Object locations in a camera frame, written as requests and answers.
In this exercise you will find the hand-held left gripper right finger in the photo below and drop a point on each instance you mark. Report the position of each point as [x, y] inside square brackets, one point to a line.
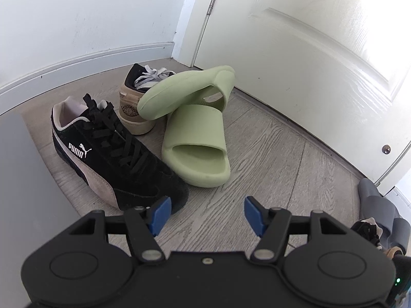
[253, 218]

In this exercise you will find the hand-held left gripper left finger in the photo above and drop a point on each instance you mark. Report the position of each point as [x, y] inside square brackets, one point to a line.
[160, 215]

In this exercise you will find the light green slide sandal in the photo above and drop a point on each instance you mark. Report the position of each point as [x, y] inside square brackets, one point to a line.
[170, 93]
[199, 118]

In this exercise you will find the white baseboard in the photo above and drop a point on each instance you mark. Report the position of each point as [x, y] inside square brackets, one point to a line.
[80, 61]
[401, 195]

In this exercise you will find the round metal door bumper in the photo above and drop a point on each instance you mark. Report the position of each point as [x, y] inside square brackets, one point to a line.
[386, 149]

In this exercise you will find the grey floor mat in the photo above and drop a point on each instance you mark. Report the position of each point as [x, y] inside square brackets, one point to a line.
[25, 199]

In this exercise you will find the white door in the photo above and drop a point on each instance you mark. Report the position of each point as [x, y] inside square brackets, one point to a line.
[305, 54]

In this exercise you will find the metal door hinge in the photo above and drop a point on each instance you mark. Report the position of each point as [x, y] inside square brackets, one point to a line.
[213, 1]

